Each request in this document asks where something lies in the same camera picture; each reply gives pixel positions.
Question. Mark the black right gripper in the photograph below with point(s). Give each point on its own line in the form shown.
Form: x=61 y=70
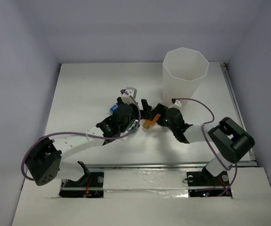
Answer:
x=161 y=109

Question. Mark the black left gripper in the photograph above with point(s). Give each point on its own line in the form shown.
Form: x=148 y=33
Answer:
x=137 y=111

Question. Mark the orange bottle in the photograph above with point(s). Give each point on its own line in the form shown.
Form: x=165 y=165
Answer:
x=148 y=124

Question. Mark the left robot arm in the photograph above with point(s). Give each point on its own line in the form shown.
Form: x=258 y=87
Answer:
x=45 y=158

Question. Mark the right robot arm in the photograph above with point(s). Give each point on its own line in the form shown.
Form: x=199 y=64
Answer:
x=226 y=139

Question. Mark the white octagonal plastic bin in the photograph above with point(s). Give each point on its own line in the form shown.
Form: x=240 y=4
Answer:
x=183 y=70

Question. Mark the clear bottle green label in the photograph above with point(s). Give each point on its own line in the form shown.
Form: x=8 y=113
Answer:
x=131 y=129

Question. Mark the clear bottle blue label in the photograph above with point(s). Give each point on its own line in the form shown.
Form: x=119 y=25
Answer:
x=112 y=109

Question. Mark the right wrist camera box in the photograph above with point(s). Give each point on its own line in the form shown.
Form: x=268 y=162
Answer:
x=176 y=103

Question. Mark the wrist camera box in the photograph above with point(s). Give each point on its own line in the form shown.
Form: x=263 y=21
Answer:
x=127 y=94
x=176 y=103

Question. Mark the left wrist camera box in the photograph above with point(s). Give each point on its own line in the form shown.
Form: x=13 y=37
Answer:
x=127 y=94

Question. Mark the aluminium front rail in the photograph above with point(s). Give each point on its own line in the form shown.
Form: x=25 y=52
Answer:
x=156 y=165

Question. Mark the aluminium rail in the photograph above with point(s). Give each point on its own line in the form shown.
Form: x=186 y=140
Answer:
x=156 y=165
x=231 y=91

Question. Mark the aluminium right side rail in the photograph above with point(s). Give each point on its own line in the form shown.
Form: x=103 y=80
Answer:
x=231 y=91

